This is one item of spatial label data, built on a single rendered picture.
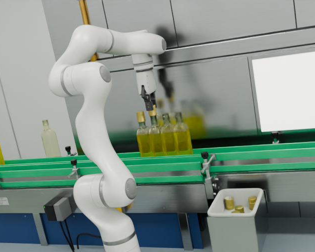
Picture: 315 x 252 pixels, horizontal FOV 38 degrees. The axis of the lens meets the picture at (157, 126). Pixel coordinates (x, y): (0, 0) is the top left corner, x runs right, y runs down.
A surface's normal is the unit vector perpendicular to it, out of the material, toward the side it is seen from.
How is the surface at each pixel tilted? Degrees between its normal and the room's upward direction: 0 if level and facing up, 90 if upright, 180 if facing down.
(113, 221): 27
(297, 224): 0
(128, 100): 90
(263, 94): 90
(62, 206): 90
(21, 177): 90
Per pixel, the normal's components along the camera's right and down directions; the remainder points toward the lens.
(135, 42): 0.23, 0.00
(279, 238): -0.18, -0.95
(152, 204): -0.36, 0.29
